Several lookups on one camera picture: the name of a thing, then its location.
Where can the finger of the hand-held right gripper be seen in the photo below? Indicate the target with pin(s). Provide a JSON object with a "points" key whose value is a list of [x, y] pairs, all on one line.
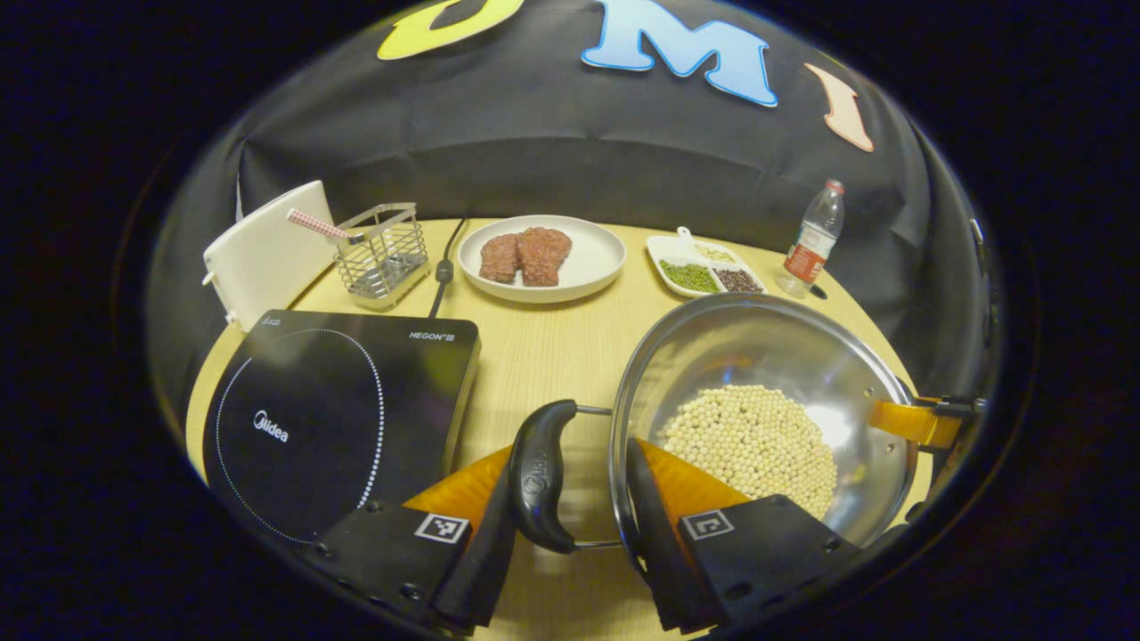
{"points": [[917, 423]]}

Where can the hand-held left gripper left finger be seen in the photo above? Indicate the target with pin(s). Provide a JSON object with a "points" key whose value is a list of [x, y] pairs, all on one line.
{"points": [[481, 570]]}

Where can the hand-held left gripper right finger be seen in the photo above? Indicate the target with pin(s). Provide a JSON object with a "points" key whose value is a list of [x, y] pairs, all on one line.
{"points": [[663, 552]]}

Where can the pile of soybeans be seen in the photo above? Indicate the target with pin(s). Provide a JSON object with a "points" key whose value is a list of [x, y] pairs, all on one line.
{"points": [[757, 445]]}

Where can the black induction cooktop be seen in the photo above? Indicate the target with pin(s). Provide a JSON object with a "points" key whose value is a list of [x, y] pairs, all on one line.
{"points": [[338, 418]]}

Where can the clear bottle with red label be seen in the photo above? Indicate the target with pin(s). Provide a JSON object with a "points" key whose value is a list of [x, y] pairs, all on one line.
{"points": [[810, 254]]}

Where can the white divided dish of beans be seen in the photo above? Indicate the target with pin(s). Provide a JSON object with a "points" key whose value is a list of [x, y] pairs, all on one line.
{"points": [[704, 276]]}

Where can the white round plate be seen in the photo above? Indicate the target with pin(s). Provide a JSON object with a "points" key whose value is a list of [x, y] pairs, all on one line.
{"points": [[597, 258]]}

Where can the brown meat patty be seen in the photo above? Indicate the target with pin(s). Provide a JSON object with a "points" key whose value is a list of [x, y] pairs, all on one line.
{"points": [[543, 256], [499, 260]]}

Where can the white toaster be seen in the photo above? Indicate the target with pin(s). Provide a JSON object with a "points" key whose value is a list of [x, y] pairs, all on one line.
{"points": [[267, 258]]}

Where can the pink checked stick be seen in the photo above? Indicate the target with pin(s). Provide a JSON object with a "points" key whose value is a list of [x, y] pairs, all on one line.
{"points": [[316, 225]]}

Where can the black backdrop cloth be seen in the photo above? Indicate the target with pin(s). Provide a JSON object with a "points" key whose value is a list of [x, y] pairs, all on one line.
{"points": [[534, 133]]}

